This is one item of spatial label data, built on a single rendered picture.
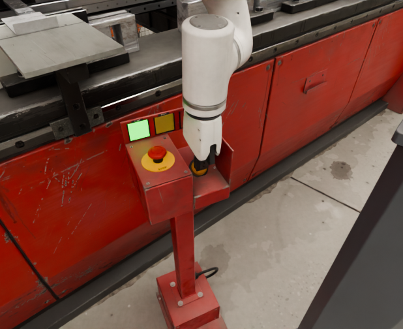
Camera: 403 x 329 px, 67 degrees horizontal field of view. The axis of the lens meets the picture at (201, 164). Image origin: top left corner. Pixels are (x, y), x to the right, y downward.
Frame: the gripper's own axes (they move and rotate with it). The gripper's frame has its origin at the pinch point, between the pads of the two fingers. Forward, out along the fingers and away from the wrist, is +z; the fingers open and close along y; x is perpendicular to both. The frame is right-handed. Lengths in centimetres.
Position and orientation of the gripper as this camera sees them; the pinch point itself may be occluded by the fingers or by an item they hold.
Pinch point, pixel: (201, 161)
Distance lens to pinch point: 71.0
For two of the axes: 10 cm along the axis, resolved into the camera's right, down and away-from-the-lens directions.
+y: 4.1, 6.7, -6.1
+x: 9.1, -2.8, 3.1
